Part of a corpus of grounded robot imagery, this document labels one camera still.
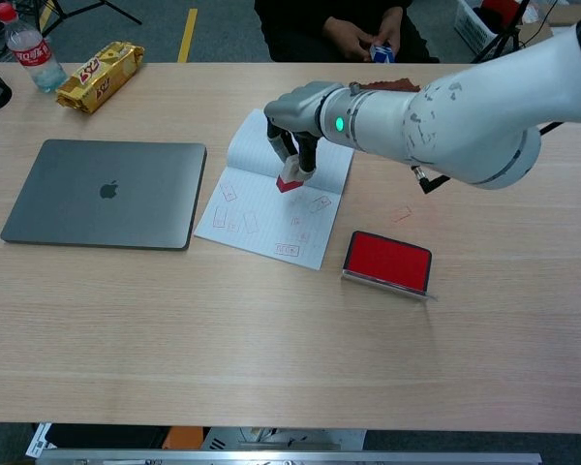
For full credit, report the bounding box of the person's left hand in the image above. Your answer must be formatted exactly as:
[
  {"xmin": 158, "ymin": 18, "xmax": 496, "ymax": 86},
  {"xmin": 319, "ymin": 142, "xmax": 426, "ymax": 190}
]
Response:
[{"xmin": 375, "ymin": 7, "xmax": 404, "ymax": 52}]

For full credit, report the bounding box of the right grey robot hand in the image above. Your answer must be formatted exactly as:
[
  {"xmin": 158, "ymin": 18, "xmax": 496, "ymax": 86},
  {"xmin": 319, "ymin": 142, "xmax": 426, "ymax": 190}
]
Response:
[{"xmin": 263, "ymin": 80, "xmax": 345, "ymax": 180}]

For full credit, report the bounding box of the person's right hand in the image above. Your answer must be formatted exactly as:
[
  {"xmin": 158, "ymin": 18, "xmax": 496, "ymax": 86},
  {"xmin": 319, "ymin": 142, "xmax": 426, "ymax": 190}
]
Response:
[{"xmin": 321, "ymin": 16, "xmax": 377, "ymax": 62}]

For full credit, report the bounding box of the red and white stamp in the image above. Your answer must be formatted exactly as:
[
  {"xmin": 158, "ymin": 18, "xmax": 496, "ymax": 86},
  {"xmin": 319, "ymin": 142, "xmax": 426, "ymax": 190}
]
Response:
[{"xmin": 274, "ymin": 154, "xmax": 314, "ymax": 195}]

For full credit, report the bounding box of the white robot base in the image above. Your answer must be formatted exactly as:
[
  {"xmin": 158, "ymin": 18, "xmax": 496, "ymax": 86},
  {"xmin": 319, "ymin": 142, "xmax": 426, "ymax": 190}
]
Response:
[{"xmin": 202, "ymin": 426, "xmax": 367, "ymax": 451}]

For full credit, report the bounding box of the open lined paper notebook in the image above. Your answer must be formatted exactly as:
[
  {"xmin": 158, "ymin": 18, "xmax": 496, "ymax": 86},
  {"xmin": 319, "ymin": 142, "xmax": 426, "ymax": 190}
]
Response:
[{"xmin": 193, "ymin": 108, "xmax": 355, "ymax": 271}]

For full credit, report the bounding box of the brown microfibre cloth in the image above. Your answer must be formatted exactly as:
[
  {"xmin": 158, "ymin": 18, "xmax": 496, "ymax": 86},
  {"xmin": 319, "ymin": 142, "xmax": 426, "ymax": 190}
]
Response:
[{"xmin": 360, "ymin": 77, "xmax": 422, "ymax": 93}]

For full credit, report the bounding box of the white plastic basket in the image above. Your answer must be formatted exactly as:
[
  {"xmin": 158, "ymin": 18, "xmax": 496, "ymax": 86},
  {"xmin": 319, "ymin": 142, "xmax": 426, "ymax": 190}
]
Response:
[{"xmin": 453, "ymin": 0, "xmax": 503, "ymax": 54}]

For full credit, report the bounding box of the red object in basket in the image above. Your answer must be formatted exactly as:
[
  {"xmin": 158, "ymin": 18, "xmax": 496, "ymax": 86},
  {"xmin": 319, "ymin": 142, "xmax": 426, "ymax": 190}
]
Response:
[{"xmin": 478, "ymin": 0, "xmax": 519, "ymax": 25}]

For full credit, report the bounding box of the black tripod stand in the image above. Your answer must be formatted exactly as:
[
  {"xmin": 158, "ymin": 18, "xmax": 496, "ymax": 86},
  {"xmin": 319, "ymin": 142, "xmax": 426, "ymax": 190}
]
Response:
[
  {"xmin": 472, "ymin": 0, "xmax": 534, "ymax": 64},
  {"xmin": 38, "ymin": 0, "xmax": 144, "ymax": 38}
]

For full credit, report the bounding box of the brown cardboard box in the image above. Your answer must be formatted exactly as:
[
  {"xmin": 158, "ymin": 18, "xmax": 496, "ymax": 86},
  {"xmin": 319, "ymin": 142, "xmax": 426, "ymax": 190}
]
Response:
[{"xmin": 515, "ymin": 7, "xmax": 581, "ymax": 49}]

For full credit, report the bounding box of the red ink pad with lid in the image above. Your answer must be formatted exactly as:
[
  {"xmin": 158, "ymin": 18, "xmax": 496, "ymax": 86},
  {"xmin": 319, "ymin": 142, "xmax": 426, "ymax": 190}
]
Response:
[{"xmin": 340, "ymin": 230, "xmax": 440, "ymax": 302}]

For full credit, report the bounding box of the gold foil snack packet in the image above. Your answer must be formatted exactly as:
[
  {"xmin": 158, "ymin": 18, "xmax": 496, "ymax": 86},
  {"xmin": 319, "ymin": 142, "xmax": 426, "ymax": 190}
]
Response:
[{"xmin": 55, "ymin": 41, "xmax": 145, "ymax": 115}]

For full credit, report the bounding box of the grey closed laptop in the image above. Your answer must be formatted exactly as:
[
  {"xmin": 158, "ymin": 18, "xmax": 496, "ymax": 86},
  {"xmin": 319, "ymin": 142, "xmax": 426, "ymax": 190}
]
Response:
[{"xmin": 0, "ymin": 139, "xmax": 208, "ymax": 252}]

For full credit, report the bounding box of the clear plastic bottle red label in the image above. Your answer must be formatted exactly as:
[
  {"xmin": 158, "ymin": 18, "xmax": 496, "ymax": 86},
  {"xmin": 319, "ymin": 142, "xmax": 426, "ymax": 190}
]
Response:
[{"xmin": 0, "ymin": 2, "xmax": 69, "ymax": 94}]

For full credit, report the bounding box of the orange object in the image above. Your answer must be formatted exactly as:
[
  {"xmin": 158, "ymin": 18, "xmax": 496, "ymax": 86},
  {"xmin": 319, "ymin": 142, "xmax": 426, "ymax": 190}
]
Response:
[{"xmin": 164, "ymin": 425, "xmax": 209, "ymax": 450}]

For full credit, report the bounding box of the aluminium profile rail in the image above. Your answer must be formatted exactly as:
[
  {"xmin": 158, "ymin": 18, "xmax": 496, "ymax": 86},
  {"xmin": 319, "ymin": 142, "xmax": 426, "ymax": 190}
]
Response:
[{"xmin": 36, "ymin": 449, "xmax": 543, "ymax": 465}]

